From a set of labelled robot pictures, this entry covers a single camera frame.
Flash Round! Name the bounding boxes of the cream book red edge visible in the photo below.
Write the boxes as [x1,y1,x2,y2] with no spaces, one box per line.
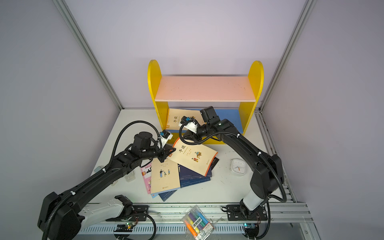
[167,139,218,177]

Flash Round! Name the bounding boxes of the cream book yellow edge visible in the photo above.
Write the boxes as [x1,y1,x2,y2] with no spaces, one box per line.
[164,108,205,132]

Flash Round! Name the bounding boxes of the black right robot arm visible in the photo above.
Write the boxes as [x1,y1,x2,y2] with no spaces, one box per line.
[179,106,288,213]

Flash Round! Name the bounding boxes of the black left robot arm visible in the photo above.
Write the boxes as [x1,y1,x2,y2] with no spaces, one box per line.
[37,120,175,240]

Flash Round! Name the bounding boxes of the yellow shelf pink blue boards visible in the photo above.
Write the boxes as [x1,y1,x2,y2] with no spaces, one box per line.
[147,60,265,143]

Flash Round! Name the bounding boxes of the pink children's book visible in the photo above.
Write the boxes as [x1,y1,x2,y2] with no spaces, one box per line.
[141,164,152,195]

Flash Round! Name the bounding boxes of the cream book blue edge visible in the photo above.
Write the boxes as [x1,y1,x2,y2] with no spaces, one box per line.
[151,159,181,198]

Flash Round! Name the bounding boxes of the dark blue book yellow label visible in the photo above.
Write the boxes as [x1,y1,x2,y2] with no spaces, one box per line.
[178,165,213,188]

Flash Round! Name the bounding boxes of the small clear plastic box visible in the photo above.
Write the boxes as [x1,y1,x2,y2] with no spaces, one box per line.
[125,175,136,183]

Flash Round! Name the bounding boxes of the black book gold lettering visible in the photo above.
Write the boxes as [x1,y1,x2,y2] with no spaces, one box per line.
[210,157,219,170]

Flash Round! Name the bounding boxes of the dark blue bottom book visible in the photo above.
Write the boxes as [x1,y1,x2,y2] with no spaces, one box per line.
[159,190,177,202]

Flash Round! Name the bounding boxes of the pack of coloured markers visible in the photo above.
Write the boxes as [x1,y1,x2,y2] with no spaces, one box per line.
[182,205,214,240]

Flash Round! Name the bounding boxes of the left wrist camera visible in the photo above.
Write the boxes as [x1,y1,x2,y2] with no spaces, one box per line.
[160,130,173,142]

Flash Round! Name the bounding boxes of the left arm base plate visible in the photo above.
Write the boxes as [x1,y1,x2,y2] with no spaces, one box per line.
[105,195,149,222]

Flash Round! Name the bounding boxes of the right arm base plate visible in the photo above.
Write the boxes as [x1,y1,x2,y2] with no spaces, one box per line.
[221,204,269,222]

